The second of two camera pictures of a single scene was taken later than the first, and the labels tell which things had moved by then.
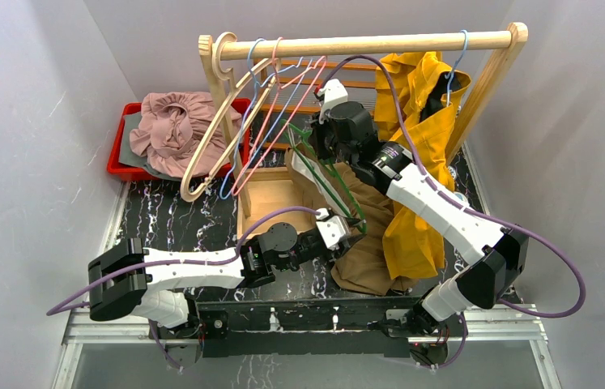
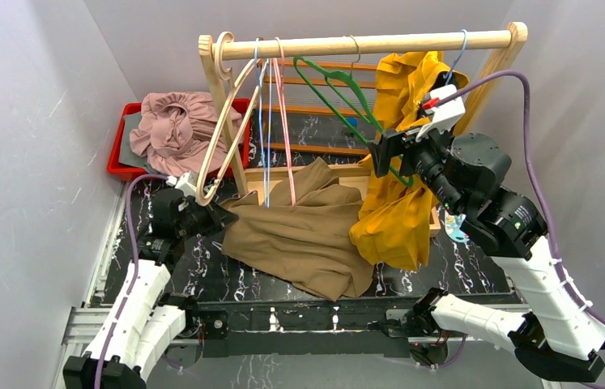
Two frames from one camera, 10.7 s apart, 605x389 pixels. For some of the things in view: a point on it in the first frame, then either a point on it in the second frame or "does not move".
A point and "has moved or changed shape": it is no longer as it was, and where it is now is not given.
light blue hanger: [453, 68] does not move
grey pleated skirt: [127, 155] does not move
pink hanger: [277, 42] → [280, 70]
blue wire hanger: [304, 70] has moved or changed shape
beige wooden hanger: [225, 74] has moved or changed shape
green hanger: [362, 225] → [337, 74]
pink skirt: [172, 127] does not move
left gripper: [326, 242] → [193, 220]
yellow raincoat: [416, 102] has moved or changed shape
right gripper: [315, 138] → [382, 148]
